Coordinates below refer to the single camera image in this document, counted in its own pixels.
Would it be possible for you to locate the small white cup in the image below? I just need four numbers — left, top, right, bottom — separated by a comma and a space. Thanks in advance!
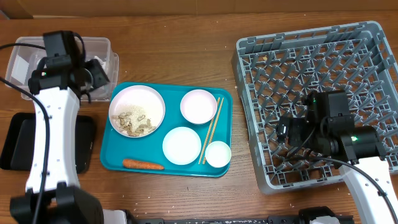
205, 141, 231, 168

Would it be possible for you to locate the wooden chopstick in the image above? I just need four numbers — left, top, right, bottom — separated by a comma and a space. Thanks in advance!
201, 98, 224, 164
198, 97, 220, 165

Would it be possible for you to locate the pink bowl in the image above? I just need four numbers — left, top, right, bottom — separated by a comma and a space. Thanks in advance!
180, 89, 218, 124

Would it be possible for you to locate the white medium bowl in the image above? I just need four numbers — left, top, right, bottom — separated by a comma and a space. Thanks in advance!
162, 127, 201, 166

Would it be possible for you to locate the white napkin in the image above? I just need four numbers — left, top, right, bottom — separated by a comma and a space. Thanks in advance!
94, 56, 107, 73

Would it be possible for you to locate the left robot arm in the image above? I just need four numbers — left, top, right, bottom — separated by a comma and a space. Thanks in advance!
10, 30, 109, 223

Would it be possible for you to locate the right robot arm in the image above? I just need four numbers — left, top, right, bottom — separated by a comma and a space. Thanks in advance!
275, 90, 397, 223

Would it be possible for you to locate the grey dishwasher rack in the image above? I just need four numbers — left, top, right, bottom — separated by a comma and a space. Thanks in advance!
232, 21, 397, 194

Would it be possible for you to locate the large plate with food scraps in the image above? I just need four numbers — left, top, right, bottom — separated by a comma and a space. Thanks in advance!
108, 85, 165, 138

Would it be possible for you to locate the clear plastic bin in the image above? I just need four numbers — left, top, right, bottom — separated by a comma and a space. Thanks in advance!
5, 37, 119, 101

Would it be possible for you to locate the teal plastic tray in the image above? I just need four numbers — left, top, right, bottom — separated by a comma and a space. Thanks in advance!
100, 82, 233, 177

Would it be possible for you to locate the orange carrot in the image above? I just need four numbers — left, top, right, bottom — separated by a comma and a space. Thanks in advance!
123, 159, 164, 170

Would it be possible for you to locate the black plastic bin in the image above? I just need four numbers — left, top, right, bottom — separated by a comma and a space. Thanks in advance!
1, 113, 96, 174

